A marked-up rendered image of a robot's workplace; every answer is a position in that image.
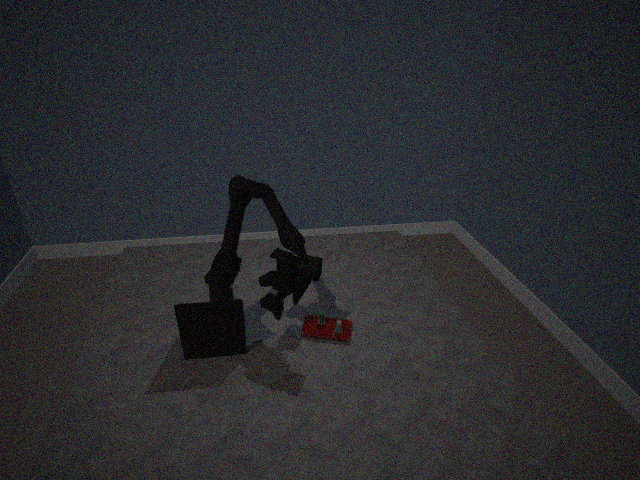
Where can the red circuit board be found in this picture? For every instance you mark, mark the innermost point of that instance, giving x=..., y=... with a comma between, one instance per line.
x=327, y=327

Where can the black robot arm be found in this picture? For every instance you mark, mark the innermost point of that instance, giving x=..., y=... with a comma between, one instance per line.
x=226, y=263

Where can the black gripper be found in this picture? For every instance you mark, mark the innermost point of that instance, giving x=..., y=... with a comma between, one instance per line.
x=286, y=286

